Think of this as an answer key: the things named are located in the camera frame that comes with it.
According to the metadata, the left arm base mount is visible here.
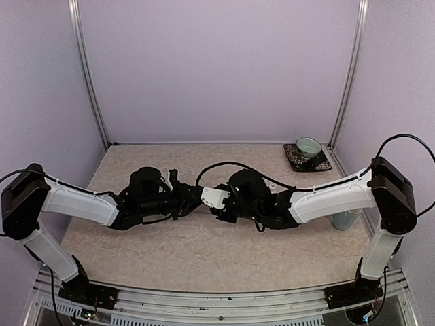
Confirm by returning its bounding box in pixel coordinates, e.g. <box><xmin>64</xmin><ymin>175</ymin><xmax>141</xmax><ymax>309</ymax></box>
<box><xmin>58</xmin><ymin>281</ymin><xmax>119</xmax><ymax>310</ymax></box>

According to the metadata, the front aluminium rail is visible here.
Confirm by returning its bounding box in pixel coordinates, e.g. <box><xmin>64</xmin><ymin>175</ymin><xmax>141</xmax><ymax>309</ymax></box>
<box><xmin>22</xmin><ymin>270</ymin><xmax>421</xmax><ymax>325</ymax></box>

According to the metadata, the pale green bowl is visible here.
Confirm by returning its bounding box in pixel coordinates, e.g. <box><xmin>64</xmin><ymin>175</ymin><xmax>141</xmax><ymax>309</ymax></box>
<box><xmin>296</xmin><ymin>137</ymin><xmax>321</xmax><ymax>159</ymax></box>

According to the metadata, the light blue mug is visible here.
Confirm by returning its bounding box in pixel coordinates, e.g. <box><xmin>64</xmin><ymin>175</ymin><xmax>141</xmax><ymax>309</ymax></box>
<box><xmin>332</xmin><ymin>210</ymin><xmax>361</xmax><ymax>231</ymax></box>

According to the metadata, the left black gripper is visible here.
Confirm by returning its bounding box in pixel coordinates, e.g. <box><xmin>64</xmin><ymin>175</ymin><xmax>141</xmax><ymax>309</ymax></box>
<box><xmin>140</xmin><ymin>181</ymin><xmax>201</xmax><ymax>221</ymax></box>

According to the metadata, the right aluminium frame post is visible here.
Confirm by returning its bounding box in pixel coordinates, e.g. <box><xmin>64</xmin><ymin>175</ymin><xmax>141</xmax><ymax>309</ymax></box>
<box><xmin>328</xmin><ymin>0</ymin><xmax>370</xmax><ymax>151</ymax></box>

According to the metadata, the aluminium frame post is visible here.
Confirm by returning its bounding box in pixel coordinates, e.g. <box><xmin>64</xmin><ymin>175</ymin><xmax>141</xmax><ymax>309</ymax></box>
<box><xmin>68</xmin><ymin>0</ymin><xmax>111</xmax><ymax>151</ymax></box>
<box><xmin>328</xmin><ymin>0</ymin><xmax>370</xmax><ymax>151</ymax></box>

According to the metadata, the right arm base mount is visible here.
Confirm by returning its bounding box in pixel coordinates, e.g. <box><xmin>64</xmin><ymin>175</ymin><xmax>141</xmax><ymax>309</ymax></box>
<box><xmin>324</xmin><ymin>283</ymin><xmax>383</xmax><ymax>309</ymax></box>

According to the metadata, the black patterned tray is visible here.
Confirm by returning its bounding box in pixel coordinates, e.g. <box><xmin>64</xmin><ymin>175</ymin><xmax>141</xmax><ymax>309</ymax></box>
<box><xmin>283</xmin><ymin>144</ymin><xmax>332</xmax><ymax>173</ymax></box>

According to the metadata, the left aluminium frame post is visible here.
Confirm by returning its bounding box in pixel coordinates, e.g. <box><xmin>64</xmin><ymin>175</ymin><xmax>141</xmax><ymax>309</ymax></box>
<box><xmin>68</xmin><ymin>0</ymin><xmax>111</xmax><ymax>151</ymax></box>

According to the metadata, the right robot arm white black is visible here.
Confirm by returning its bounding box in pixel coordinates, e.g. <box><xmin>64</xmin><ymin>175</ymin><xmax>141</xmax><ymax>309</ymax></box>
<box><xmin>201</xmin><ymin>153</ymin><xmax>421</xmax><ymax>302</ymax></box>

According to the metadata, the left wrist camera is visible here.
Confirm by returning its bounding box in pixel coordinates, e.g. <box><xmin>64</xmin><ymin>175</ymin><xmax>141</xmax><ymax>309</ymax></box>
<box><xmin>168</xmin><ymin>169</ymin><xmax>179</xmax><ymax>187</ymax></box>

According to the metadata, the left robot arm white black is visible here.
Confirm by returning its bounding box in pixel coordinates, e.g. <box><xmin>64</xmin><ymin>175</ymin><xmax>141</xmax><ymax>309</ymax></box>
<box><xmin>1</xmin><ymin>164</ymin><xmax>203</xmax><ymax>302</ymax></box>

